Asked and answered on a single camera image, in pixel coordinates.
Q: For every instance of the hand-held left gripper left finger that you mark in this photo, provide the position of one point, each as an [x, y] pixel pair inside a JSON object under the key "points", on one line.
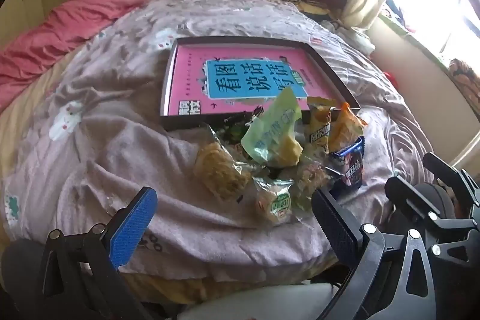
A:
{"points": [[133, 226]]}

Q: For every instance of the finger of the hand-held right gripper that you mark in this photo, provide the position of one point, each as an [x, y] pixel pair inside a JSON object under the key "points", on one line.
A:
{"points": [[408, 192], [450, 170]]}

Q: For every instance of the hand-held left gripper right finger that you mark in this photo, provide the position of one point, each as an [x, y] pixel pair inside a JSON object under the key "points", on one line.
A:
{"points": [[337, 226]]}

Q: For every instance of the blue cookie packet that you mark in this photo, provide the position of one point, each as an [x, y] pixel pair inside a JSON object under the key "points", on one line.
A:
{"points": [[350, 170]]}

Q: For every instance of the red white candy clear packet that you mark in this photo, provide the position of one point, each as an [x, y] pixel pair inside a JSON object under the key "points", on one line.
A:
{"points": [[313, 173]]}

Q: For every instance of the round pastry with green label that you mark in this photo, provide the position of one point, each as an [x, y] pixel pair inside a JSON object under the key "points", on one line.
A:
{"points": [[277, 203]]}

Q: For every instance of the orange cracker packet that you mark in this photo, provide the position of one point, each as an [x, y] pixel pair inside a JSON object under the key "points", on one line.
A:
{"points": [[345, 128]]}

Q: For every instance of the yellow snack packet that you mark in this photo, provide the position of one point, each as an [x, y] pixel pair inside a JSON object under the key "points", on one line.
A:
{"points": [[320, 128]]}

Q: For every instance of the flaky pastry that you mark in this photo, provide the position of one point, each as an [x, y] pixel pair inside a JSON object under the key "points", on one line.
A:
{"points": [[219, 170]]}

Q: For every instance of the dark grey tray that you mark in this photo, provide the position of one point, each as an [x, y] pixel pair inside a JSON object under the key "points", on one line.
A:
{"points": [[180, 121]]}

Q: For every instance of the green pea snack packet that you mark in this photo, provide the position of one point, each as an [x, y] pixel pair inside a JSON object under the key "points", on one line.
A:
{"points": [[234, 130]]}

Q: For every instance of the floral bed blanket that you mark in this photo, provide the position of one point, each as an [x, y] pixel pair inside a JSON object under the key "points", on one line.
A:
{"points": [[112, 155]]}

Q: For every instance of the orange patterned cushion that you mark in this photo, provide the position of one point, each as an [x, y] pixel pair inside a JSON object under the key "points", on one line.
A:
{"points": [[465, 87]]}

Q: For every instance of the red cloth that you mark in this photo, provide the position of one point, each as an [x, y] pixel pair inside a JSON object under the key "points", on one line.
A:
{"points": [[392, 78]]}

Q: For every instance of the pink book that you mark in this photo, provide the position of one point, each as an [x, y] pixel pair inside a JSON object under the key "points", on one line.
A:
{"points": [[195, 80]]}

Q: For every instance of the pink quilt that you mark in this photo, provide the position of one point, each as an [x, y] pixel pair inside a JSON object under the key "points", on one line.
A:
{"points": [[56, 27]]}

